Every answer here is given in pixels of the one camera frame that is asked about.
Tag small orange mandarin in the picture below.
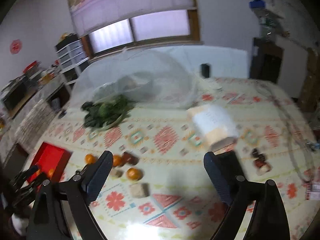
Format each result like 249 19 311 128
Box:
85 154 97 165

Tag dark round plum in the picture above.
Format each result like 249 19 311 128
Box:
251 148 260 159

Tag glossy red jujube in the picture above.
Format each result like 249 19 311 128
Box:
121 152 139 166

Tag small white cake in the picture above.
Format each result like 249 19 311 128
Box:
257 165 271 176

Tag large orange mandarin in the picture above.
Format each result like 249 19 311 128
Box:
126 168 143 181

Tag large white cake piece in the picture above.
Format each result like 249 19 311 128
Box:
130 183 150 198

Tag black smartphone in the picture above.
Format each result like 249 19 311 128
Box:
216 150 246 179

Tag red tray box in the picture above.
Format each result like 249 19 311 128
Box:
27 142 72 184

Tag Face tissue pack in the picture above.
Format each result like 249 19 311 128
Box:
187 104 239 152

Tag patterned tablecloth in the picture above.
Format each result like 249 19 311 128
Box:
40 78 319 239

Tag plate of spinach leaves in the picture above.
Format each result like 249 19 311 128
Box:
81 95 135 129

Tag microwave oven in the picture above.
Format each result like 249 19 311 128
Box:
1 75 37 112

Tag grey bowl under cover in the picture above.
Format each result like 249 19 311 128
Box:
116 72 154 95

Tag black box on cabinet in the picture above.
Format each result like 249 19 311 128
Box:
201 63 210 79

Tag white mesh food cover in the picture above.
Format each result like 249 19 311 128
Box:
70 49 197 109

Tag white drawer unit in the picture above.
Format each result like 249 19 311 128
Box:
55 34 90 85

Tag water bottle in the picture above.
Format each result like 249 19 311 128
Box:
249 0 277 42

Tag black cable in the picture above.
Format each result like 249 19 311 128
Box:
254 82 318 183

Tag red paper wall decoration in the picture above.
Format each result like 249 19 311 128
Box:
10 39 22 55

